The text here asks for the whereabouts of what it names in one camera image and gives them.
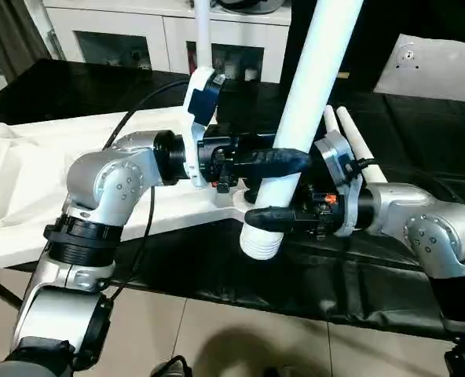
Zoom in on white plastic table leg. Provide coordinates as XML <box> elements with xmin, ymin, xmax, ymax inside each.
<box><xmin>323</xmin><ymin>105</ymin><xmax>340</xmax><ymax>137</ymax></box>
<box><xmin>194</xmin><ymin>0</ymin><xmax>214</xmax><ymax>74</ymax></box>
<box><xmin>335</xmin><ymin>108</ymin><xmax>389</xmax><ymax>185</ymax></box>
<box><xmin>239</xmin><ymin>0</ymin><xmax>365</xmax><ymax>260</ymax></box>

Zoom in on white plastic table top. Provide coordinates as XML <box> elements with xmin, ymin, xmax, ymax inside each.
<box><xmin>0</xmin><ymin>105</ymin><xmax>257</xmax><ymax>273</ymax></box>

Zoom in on black work mat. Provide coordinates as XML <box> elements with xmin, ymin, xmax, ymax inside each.
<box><xmin>0</xmin><ymin>58</ymin><xmax>465</xmax><ymax>342</ymax></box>

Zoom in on grey round object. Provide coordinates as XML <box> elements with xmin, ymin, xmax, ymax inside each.
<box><xmin>218</xmin><ymin>0</ymin><xmax>280</xmax><ymax>15</ymax></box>

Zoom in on dark cabinet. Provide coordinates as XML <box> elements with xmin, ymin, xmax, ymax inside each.
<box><xmin>279</xmin><ymin>0</ymin><xmax>402</xmax><ymax>93</ymax></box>

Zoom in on white glass-door cabinet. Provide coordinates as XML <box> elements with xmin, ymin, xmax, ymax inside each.
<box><xmin>42</xmin><ymin>0</ymin><xmax>292</xmax><ymax>86</ymax></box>

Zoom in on white board with round fitting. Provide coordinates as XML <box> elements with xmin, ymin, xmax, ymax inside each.
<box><xmin>373</xmin><ymin>33</ymin><xmax>465</xmax><ymax>101</ymax></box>

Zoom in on grey-brown curtain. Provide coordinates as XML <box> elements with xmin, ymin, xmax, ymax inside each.
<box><xmin>0</xmin><ymin>0</ymin><xmax>55</xmax><ymax>86</ymax></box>

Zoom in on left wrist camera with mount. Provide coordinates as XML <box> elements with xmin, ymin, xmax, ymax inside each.
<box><xmin>183</xmin><ymin>67</ymin><xmax>228</xmax><ymax>193</ymax></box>

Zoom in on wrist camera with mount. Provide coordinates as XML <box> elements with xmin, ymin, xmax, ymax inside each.
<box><xmin>313</xmin><ymin>131</ymin><xmax>365</xmax><ymax>239</ymax></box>
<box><xmin>183</xmin><ymin>67</ymin><xmax>228</xmax><ymax>193</ymax></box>

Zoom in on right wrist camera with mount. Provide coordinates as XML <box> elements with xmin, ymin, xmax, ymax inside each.
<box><xmin>313</xmin><ymin>131</ymin><xmax>365</xmax><ymax>239</ymax></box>

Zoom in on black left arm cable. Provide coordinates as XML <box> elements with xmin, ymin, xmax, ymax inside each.
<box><xmin>98</xmin><ymin>76</ymin><xmax>194</xmax><ymax>306</ymax></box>

